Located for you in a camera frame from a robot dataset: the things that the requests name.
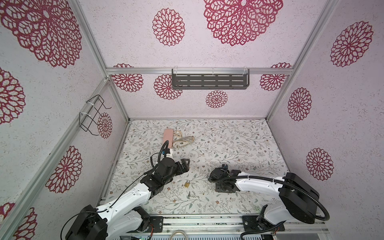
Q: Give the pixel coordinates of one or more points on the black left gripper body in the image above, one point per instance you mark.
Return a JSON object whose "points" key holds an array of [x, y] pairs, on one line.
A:
{"points": [[177, 170]]}

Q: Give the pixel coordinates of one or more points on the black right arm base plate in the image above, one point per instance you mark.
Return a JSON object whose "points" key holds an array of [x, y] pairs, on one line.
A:
{"points": [[253, 223]]}

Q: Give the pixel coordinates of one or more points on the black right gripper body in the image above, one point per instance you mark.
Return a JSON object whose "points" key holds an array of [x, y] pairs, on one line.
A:
{"points": [[219, 189]]}

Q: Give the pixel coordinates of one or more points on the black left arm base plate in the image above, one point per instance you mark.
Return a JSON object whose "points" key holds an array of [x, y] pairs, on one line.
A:
{"points": [[153, 224]]}

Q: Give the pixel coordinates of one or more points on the black wire wall rack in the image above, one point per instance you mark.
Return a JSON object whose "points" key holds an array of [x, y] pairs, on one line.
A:
{"points": [[86, 119]]}

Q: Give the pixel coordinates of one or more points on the grey slotted wall shelf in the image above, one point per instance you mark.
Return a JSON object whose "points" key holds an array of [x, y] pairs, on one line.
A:
{"points": [[210, 81]]}

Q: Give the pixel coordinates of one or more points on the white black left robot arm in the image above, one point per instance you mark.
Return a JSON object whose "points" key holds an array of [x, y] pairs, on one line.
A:
{"points": [[125, 214]]}

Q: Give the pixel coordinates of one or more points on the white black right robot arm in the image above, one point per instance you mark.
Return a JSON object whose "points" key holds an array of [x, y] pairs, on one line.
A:
{"points": [[298, 200]]}

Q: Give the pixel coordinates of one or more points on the pink rectangular case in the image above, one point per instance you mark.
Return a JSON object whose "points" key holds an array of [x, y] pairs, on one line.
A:
{"points": [[169, 136]]}

